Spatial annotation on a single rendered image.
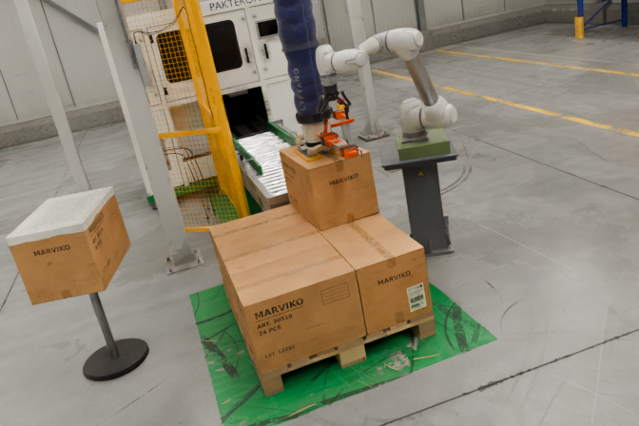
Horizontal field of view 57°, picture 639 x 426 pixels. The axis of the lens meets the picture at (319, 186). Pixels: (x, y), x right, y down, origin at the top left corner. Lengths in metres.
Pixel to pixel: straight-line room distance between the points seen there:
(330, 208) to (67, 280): 1.51
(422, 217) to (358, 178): 0.78
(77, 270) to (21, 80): 9.82
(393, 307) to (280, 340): 0.63
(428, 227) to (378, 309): 1.15
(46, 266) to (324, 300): 1.47
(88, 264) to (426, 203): 2.20
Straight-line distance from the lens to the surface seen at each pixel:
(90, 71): 12.81
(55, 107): 6.74
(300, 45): 3.52
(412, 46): 3.53
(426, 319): 3.37
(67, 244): 3.33
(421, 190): 4.09
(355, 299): 3.12
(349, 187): 3.54
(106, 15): 4.54
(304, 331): 3.10
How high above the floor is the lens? 1.96
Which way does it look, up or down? 19 degrees down
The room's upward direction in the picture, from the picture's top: 11 degrees counter-clockwise
